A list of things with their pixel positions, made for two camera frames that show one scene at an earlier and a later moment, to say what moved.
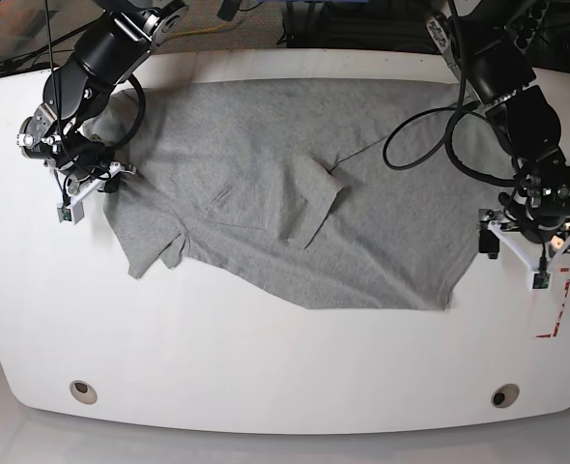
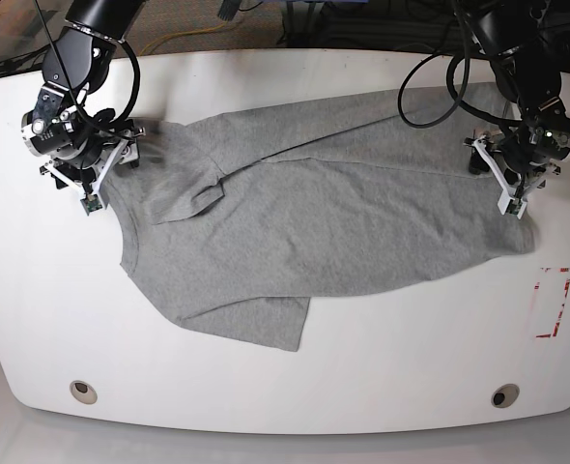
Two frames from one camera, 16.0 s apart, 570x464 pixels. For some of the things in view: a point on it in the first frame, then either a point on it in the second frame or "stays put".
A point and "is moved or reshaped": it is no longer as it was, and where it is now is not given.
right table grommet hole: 504,395 stays put
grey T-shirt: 320,192 is moved or reshaped
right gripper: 546,197 → 545,134
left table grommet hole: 83,391 stays put
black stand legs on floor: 21,62 stays put
